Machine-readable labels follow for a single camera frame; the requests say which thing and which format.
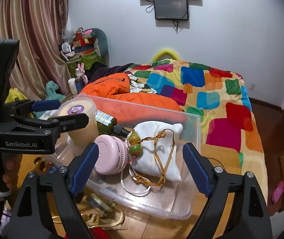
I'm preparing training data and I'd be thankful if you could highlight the person's left hand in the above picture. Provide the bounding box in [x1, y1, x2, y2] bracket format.
[3, 154, 21, 186]

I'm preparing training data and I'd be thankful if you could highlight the dark purple clothing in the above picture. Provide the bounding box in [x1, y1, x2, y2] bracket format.
[84, 63, 136, 82]

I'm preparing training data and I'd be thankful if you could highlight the wooden desk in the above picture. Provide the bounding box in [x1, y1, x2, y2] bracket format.
[15, 143, 243, 239]

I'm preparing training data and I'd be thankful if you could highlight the white drawstring pouch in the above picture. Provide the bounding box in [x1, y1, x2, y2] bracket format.
[129, 121, 183, 182]

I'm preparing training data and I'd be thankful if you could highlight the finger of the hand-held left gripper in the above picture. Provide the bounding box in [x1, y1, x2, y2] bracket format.
[3, 100, 61, 116]
[7, 113, 90, 140]

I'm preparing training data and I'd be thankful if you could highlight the white lotion bottle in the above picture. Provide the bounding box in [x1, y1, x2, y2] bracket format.
[68, 78, 79, 94]

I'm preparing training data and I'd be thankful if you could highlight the green glass bottle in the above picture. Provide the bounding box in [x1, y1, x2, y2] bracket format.
[95, 110, 132, 138]

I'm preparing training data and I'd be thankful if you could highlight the yellow foam hoop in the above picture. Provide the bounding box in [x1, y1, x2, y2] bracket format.
[150, 49, 181, 62]

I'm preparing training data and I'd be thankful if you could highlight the gourd pendant with braided cord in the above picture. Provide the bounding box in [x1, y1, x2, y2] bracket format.
[121, 128, 175, 197]

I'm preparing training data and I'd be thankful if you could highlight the pink bunny toy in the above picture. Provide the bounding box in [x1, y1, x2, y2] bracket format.
[76, 63, 87, 82]

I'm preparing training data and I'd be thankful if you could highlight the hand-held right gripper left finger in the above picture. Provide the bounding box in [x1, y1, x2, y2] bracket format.
[7, 142, 100, 239]

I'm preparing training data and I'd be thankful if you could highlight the pink satin curtain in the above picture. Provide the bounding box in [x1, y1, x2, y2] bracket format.
[0, 0, 76, 102]

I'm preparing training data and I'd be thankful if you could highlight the red packet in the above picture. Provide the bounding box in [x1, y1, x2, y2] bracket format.
[92, 225, 112, 239]

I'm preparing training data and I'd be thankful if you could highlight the grey plush toy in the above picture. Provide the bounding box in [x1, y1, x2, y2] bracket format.
[87, 28, 109, 63]

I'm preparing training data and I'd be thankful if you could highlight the small black wall monitor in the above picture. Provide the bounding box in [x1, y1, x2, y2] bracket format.
[154, 0, 189, 21]

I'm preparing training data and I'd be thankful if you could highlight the yellow fuzzy cloth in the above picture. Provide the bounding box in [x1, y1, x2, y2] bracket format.
[5, 88, 29, 105]

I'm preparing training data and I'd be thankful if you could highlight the green patterned box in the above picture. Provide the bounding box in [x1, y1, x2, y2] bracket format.
[67, 52, 102, 77]

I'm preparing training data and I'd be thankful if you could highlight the pink slipper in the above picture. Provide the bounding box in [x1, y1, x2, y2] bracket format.
[272, 181, 284, 203]

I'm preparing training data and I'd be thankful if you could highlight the cream ribbon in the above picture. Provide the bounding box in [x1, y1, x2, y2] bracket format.
[52, 209, 125, 229]

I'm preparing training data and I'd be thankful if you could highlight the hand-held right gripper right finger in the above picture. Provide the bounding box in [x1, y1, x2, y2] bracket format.
[182, 142, 273, 239]

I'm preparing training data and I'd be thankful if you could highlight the colourful patchwork blanket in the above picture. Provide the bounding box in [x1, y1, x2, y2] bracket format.
[124, 59, 268, 200]

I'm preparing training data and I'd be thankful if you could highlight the teal plush dinosaur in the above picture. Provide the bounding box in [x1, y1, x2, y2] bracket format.
[46, 81, 66, 101]

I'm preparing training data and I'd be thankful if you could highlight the colourful toy box stack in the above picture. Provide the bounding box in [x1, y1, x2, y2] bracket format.
[72, 28, 97, 53]

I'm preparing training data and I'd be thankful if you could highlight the orange padded jacket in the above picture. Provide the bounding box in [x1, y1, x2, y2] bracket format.
[78, 73, 185, 112]

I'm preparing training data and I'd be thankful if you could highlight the gold rimmed round compact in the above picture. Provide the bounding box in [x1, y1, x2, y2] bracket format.
[86, 194, 115, 215]

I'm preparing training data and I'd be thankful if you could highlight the pink round case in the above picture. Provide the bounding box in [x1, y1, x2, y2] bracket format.
[93, 134, 130, 175]

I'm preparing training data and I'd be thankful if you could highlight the cream plastic jar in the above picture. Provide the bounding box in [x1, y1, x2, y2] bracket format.
[57, 98, 100, 147]

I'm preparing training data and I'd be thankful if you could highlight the clear plastic storage box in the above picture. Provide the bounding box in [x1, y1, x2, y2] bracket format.
[48, 93, 202, 221]

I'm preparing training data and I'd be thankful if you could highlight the cartoon print cloth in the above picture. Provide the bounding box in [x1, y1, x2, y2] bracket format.
[128, 73, 160, 95]

